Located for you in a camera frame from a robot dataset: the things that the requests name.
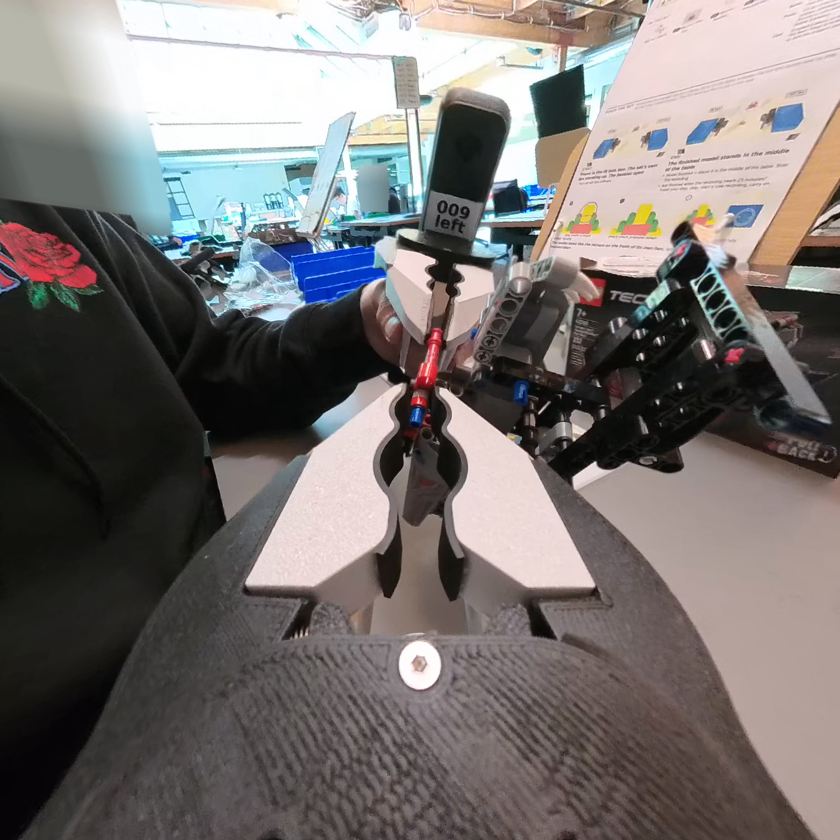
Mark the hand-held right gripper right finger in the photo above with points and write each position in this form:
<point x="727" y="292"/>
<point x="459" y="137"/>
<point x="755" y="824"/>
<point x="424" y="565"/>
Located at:
<point x="525" y="525"/>

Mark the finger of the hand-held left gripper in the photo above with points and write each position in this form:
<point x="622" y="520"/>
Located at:
<point x="407" y="295"/>
<point x="476" y="295"/>

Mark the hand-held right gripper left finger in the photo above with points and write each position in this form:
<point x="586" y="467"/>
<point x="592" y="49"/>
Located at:
<point x="315" y="518"/>

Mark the red toy brick pin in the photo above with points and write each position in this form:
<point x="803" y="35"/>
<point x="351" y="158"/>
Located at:
<point x="428" y="358"/>

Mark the black grey toy brick vehicle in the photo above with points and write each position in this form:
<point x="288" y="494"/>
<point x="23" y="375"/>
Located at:
<point x="656" y="367"/>

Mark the person's left forearm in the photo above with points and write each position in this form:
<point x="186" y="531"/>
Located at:
<point x="282" y="367"/>

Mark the grey desk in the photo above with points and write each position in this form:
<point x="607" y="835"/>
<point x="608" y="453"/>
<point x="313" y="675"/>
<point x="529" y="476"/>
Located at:
<point x="689" y="558"/>

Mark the blue plastic bin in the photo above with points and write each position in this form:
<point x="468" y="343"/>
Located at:
<point x="334" y="272"/>

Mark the white sign on pole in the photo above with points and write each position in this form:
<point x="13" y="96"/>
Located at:
<point x="405" y="82"/>

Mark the black monitor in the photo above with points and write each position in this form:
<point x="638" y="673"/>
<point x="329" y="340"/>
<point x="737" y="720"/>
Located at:
<point x="558" y="102"/>

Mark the white leaning board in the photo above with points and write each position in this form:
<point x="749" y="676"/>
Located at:
<point x="328" y="170"/>

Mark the clear plastic bag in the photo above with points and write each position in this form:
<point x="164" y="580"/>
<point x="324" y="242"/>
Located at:
<point x="262" y="272"/>

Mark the black toy set box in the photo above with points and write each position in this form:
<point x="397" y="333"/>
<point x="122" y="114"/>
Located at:
<point x="623" y="295"/>

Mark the printed instruction board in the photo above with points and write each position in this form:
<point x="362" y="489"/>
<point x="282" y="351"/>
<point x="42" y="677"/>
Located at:
<point x="722" y="98"/>

